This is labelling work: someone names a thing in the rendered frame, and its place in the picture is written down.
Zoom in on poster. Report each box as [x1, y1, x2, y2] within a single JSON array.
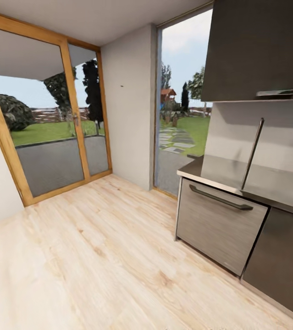
[[242, 117, 265, 189]]

